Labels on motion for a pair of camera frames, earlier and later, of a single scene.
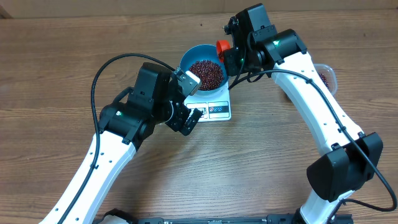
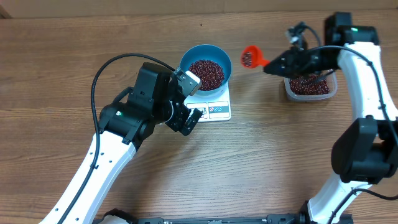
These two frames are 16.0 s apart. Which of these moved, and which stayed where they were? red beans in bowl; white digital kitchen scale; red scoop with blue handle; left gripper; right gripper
Moved: right gripper; red scoop with blue handle
Stayed: left gripper; white digital kitchen scale; red beans in bowl
